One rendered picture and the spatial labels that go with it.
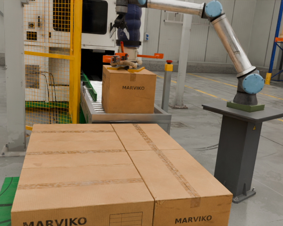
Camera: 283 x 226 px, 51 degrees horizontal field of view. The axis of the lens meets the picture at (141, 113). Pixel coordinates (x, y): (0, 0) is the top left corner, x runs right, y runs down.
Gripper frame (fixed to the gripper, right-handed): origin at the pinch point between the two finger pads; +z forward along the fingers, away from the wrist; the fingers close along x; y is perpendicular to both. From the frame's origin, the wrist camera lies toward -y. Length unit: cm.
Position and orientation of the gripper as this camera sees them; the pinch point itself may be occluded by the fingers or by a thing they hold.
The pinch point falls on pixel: (119, 39)
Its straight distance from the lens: 241.7
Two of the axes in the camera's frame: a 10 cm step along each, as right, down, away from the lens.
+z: -0.7, 9.7, 2.4
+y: 1.7, -2.3, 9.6
